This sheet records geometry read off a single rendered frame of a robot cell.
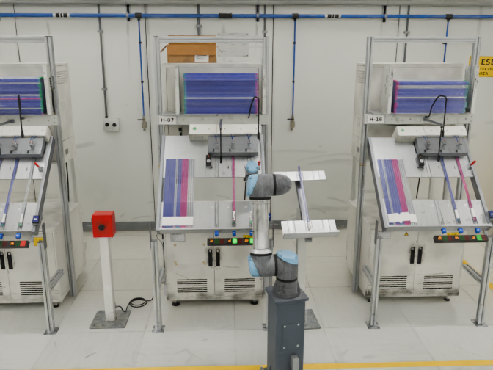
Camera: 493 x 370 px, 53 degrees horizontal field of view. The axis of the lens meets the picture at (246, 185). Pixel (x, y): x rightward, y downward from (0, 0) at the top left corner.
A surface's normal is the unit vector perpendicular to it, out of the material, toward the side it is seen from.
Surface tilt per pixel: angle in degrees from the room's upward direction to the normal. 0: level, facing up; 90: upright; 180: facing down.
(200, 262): 90
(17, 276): 90
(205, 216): 48
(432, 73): 90
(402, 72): 90
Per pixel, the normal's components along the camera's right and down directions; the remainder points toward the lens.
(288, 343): 0.28, 0.25
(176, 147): 0.03, -0.46
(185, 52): 0.08, 0.09
